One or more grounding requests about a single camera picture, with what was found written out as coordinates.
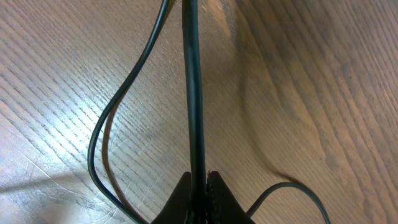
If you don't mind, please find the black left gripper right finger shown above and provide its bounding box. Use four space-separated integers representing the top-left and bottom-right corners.
206 171 254 224

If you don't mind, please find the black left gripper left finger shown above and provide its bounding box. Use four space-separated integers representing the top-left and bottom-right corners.
151 172 191 224

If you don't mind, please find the black micro-USB cable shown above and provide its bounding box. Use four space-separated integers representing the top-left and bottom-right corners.
87 0 331 224

